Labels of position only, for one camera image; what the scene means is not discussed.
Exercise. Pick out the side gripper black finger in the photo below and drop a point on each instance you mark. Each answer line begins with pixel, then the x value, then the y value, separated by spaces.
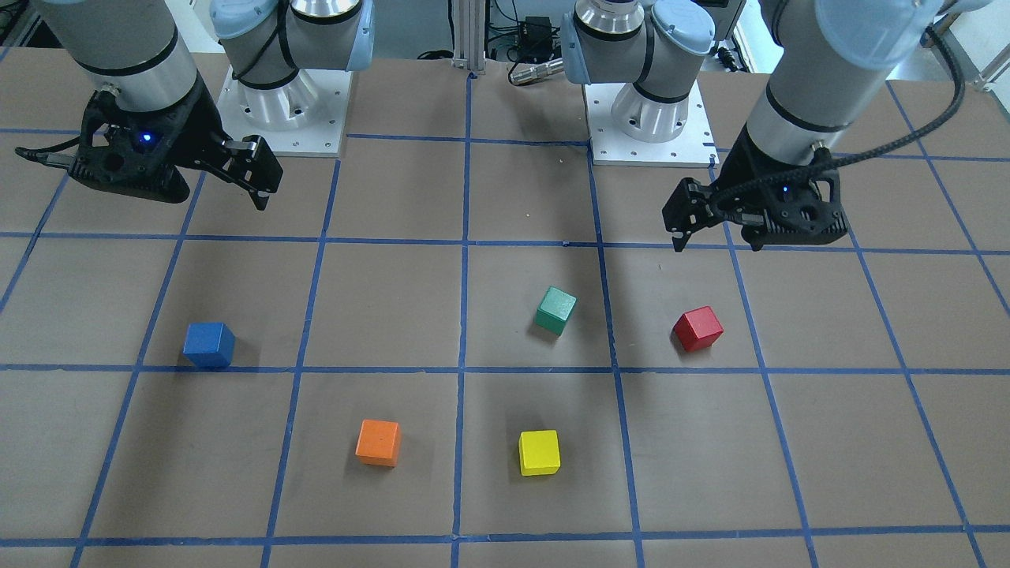
pixel 252 165
pixel 688 211

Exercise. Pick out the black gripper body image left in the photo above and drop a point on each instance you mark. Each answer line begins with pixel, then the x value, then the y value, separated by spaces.
pixel 192 126

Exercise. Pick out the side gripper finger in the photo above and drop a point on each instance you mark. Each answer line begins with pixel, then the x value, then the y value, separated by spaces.
pixel 756 238

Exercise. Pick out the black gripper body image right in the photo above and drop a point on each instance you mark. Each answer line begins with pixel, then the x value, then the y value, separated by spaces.
pixel 746 167

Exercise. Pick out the red wooden block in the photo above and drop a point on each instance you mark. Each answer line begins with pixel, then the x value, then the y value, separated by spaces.
pixel 697 329

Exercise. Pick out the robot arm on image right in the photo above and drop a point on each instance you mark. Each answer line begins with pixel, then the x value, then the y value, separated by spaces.
pixel 837 55

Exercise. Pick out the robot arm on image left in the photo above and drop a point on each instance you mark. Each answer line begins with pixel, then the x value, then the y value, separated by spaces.
pixel 135 48

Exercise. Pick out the green wooden block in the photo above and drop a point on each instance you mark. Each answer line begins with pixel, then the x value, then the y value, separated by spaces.
pixel 554 311

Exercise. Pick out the blue wooden block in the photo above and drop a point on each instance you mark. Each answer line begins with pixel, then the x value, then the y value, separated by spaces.
pixel 209 344

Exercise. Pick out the yellow wooden block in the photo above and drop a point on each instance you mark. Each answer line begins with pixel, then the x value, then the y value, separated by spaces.
pixel 539 452

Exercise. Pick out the orange wooden block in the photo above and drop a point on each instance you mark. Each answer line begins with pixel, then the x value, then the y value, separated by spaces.
pixel 379 443

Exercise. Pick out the silver metal cylinder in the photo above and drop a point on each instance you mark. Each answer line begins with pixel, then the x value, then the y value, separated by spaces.
pixel 536 73

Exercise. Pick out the black wrist camera image left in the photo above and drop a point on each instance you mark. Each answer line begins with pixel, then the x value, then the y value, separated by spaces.
pixel 120 159

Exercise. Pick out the black wrist camera image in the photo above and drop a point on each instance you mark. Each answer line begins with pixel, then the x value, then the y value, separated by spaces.
pixel 809 212
pixel 120 159

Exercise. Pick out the black wrist camera image right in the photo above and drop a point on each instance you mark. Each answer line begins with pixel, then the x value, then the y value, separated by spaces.
pixel 809 212

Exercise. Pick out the white base plate image right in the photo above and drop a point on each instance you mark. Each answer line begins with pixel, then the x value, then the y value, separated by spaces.
pixel 655 142

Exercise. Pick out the white base plate image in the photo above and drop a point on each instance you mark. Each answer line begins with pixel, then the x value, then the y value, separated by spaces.
pixel 655 142
pixel 316 118

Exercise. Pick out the white base plate image left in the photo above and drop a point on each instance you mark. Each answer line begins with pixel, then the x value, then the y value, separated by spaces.
pixel 316 118

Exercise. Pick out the aluminium frame post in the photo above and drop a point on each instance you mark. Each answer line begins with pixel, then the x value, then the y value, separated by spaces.
pixel 469 31

